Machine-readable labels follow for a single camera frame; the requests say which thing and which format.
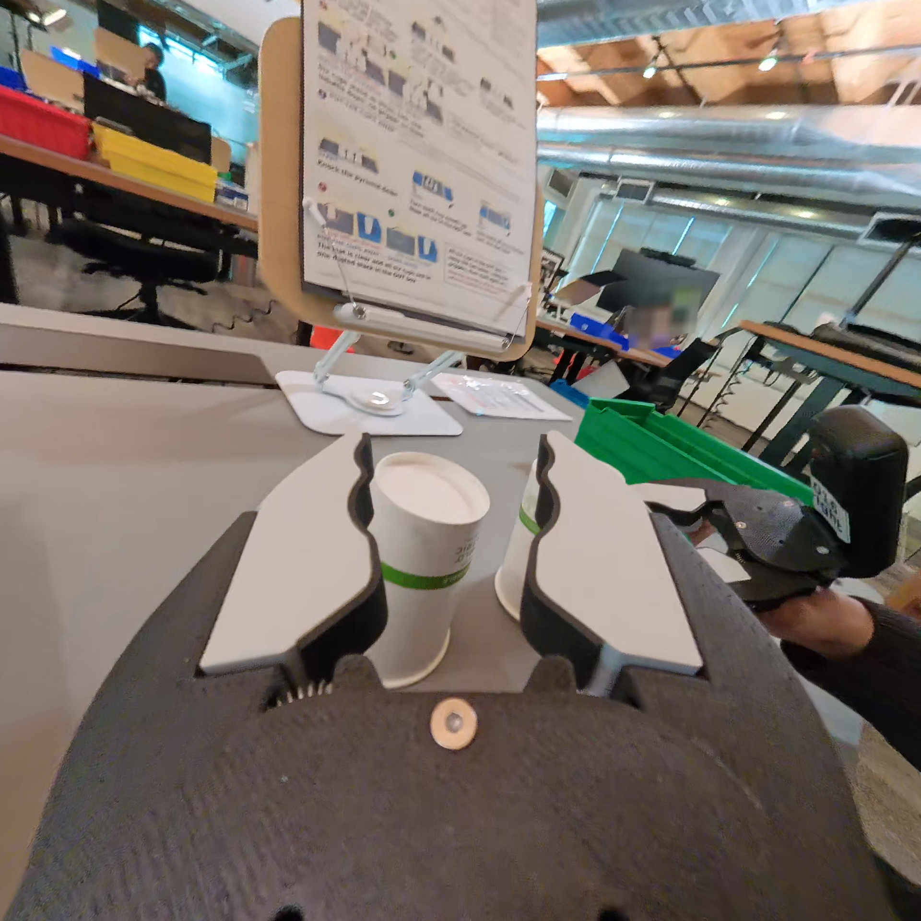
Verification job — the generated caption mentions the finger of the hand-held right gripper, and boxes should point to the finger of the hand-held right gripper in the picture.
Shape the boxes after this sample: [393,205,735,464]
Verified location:
[692,544,751,586]
[632,478,732,538]

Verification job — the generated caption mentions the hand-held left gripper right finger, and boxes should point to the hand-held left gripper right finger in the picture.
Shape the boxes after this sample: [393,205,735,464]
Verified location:
[520,430,706,697]

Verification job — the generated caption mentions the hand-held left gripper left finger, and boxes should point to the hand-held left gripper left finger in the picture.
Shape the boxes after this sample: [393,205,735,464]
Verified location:
[197,432,390,683]

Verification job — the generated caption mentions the white paper cup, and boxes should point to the white paper cup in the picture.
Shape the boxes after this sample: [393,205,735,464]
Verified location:
[494,459,542,624]
[366,451,492,689]

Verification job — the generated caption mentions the person's right forearm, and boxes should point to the person's right forearm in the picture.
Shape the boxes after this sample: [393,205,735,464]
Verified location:
[780,601,921,772]

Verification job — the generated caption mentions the grey desk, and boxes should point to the grey desk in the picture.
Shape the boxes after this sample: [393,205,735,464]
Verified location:
[0,302,864,897]

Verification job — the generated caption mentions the person's right hand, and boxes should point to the person's right hand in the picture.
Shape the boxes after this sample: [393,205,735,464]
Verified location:
[754,585,876,643]

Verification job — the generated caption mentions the green plastic bin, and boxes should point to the green plastic bin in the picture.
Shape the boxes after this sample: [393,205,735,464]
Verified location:
[573,398,817,506]

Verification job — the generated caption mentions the wooden table with green legs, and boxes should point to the wooden table with green legs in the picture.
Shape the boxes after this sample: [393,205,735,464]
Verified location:
[740,319,921,461]

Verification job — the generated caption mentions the blue plastic bin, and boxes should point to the blue plastic bin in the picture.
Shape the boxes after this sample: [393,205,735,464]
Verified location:
[570,311,630,351]

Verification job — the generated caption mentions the clear plastic bag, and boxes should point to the clear plastic bag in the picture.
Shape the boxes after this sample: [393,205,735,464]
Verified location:
[429,372,574,423]

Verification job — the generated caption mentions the black screen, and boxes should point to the black screen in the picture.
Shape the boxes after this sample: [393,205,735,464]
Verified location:
[597,248,722,318]

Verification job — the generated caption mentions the black office chair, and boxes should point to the black office chair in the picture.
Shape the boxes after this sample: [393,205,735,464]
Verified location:
[47,209,225,326]

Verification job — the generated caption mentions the instruction sheet on stand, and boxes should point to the instruction sheet on stand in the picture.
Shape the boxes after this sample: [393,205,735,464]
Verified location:
[258,0,542,438]

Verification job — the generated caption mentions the printed instruction sheet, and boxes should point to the printed instruction sheet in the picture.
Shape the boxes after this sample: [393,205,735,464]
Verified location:
[299,0,541,339]

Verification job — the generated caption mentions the yellow plastic bin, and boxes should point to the yellow plastic bin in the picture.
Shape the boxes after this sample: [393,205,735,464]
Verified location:
[91,121,219,204]

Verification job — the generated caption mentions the long wooden table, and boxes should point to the long wooden table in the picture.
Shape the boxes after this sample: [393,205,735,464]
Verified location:
[0,133,260,235]

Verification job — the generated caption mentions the black monitor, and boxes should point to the black monitor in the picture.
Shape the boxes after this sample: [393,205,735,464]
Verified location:
[81,72,214,165]

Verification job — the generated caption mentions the red plastic bin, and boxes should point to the red plastic bin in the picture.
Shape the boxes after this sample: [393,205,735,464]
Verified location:
[0,84,92,161]

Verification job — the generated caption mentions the silver ventilation duct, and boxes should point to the silver ventilation duct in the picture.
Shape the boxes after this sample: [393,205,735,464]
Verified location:
[536,106,921,213]

